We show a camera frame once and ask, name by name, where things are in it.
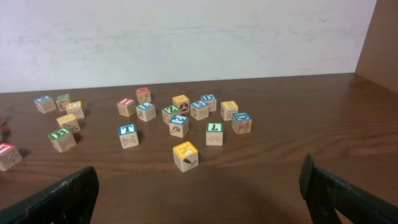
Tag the yellow K block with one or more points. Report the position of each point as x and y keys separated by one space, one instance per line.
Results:
x=186 y=156

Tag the green Z block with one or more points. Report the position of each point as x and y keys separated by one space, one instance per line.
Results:
x=169 y=112

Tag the green N block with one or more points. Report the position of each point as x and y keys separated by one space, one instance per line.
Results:
x=62 y=101

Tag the blue Z block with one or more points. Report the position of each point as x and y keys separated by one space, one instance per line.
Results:
x=179 y=126

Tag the red I block right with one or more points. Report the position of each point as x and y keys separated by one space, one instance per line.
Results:
x=126 y=107

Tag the green B block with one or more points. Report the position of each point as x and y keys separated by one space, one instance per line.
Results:
x=62 y=139

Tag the blue D block upper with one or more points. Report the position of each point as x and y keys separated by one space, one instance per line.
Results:
x=211 y=100

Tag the blue d block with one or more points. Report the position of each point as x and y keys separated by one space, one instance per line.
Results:
x=241 y=123
x=211 y=100

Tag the blue L block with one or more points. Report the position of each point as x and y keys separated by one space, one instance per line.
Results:
x=146 y=111

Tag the blue D block right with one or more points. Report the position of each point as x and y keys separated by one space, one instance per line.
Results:
x=241 y=123

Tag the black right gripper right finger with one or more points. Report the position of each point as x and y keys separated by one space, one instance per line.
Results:
x=327 y=195

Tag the red i block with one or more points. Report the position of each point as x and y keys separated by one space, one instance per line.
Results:
x=9 y=156
x=126 y=107

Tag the yellow block ball side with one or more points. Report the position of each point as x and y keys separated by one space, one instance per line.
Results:
x=182 y=102

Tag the yellow block upper centre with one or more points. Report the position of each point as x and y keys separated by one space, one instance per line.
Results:
x=76 y=109

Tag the blue S block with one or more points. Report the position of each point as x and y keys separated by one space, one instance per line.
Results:
x=199 y=110

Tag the blue T block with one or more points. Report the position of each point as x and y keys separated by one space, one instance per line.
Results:
x=128 y=136

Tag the red I block centre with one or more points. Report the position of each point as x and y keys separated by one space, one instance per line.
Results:
x=9 y=156

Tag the yellow block mid centre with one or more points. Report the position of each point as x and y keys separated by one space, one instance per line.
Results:
x=69 y=121

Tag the red H block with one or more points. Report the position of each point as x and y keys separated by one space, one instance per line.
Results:
x=143 y=95

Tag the green L block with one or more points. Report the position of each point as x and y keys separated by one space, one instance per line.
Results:
x=214 y=134

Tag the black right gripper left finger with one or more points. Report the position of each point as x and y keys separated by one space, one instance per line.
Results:
x=70 y=200

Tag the yellow block far right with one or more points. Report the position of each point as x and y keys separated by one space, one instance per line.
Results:
x=228 y=109

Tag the blue X block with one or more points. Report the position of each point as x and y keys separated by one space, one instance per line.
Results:
x=45 y=104

